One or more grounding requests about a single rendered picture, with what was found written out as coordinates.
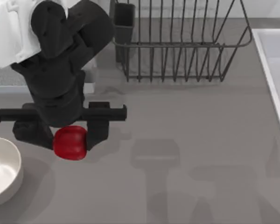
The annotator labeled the red apple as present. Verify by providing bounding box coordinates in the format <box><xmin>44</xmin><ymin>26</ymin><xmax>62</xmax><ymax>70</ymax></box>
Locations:
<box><xmin>53</xmin><ymin>125</ymin><xmax>88</xmax><ymax>161</ymax></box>

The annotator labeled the white sink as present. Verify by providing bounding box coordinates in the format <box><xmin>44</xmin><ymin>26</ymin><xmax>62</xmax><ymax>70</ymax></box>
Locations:
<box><xmin>251</xmin><ymin>28</ymin><xmax>280</xmax><ymax>157</ymax></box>

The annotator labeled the dark grey wire dish rack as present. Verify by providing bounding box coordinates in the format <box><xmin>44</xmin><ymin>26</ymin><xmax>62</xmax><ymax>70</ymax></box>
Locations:
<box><xmin>109</xmin><ymin>0</ymin><xmax>253</xmax><ymax>83</ymax></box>

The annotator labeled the dark grey cutlery holder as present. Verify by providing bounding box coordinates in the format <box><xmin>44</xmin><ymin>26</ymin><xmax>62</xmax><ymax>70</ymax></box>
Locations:
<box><xmin>113</xmin><ymin>1</ymin><xmax>135</xmax><ymax>45</ymax></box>

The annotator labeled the white bowl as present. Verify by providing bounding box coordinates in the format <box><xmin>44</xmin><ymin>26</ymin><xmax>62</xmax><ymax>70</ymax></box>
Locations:
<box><xmin>0</xmin><ymin>137</ymin><xmax>24</xmax><ymax>208</ymax></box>

